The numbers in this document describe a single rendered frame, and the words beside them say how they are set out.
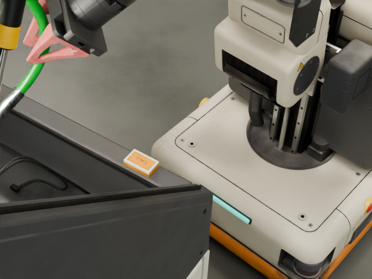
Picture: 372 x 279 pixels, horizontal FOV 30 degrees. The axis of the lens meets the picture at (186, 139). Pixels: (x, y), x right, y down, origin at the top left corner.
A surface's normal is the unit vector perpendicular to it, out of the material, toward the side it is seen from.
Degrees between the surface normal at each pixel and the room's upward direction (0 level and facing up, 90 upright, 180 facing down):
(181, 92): 0
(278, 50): 8
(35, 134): 90
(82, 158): 90
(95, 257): 90
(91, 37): 49
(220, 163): 0
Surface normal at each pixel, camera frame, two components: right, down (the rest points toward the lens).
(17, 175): 0.03, -0.68
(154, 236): 0.84, 0.41
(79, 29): 0.77, -0.47
